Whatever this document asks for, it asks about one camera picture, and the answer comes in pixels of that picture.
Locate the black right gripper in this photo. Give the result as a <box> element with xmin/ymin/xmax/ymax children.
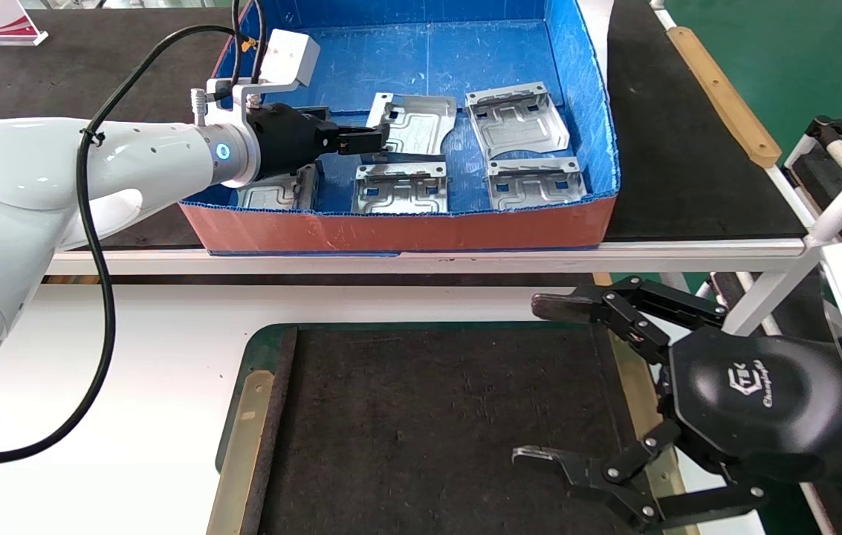
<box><xmin>511</xmin><ymin>276</ymin><xmax>842</xmax><ymax>531</ymax></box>

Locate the large black table mat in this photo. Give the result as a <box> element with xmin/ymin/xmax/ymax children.
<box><xmin>0</xmin><ymin>0</ymin><xmax>809</xmax><ymax>251</ymax></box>

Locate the white metal table frame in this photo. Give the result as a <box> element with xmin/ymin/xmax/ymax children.
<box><xmin>42</xmin><ymin>134</ymin><xmax>842</xmax><ymax>335</ymax></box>

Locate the silver camera mount bracket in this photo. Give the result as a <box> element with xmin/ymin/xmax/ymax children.
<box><xmin>192</xmin><ymin>80</ymin><xmax>267</xmax><ymax>129</ymax></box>

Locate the stamped grey metal bracket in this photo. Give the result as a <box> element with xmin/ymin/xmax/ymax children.
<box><xmin>236</xmin><ymin>165</ymin><xmax>320</xmax><ymax>213</ymax></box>
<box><xmin>485</xmin><ymin>156</ymin><xmax>589</xmax><ymax>211</ymax></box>
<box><xmin>464</xmin><ymin>81</ymin><xmax>571</xmax><ymax>161</ymax></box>
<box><xmin>352</xmin><ymin>161</ymin><xmax>450</xmax><ymax>217</ymax></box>
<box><xmin>366</xmin><ymin>92</ymin><xmax>459</xmax><ymax>163</ymax></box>

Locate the black tube connector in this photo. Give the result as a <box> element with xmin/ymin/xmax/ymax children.
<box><xmin>806</xmin><ymin>115</ymin><xmax>842</xmax><ymax>152</ymax></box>

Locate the green rubber mat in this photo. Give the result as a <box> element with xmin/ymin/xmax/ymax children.
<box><xmin>215</xmin><ymin>323</ymin><xmax>302</xmax><ymax>476</ymax></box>

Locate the long tan edge strip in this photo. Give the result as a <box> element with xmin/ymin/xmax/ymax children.
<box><xmin>667</xmin><ymin>26</ymin><xmax>783</xmax><ymax>169</ymax></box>

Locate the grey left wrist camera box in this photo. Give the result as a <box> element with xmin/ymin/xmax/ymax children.
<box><xmin>260</xmin><ymin>28</ymin><xmax>322</xmax><ymax>89</ymax></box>

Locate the brass mat edge strip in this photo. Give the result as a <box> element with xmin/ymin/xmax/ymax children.
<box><xmin>609</xmin><ymin>334</ymin><xmax>689</xmax><ymax>535</ymax></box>
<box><xmin>207</xmin><ymin>369</ymin><xmax>277</xmax><ymax>535</ymax></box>

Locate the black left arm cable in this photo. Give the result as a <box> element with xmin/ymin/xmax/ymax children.
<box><xmin>0</xmin><ymin>0</ymin><xmax>267</xmax><ymax>466</ymax></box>

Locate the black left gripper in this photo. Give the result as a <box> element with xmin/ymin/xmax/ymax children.
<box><xmin>250</xmin><ymin>103</ymin><xmax>392</xmax><ymax>184</ymax></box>

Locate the blue corrugated plastic box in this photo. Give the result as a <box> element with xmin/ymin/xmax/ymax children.
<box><xmin>177</xmin><ymin>0</ymin><xmax>622</xmax><ymax>257</ymax></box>

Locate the black work mat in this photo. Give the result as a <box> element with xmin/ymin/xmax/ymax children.
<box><xmin>250</xmin><ymin>324</ymin><xmax>661</xmax><ymax>535</ymax></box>

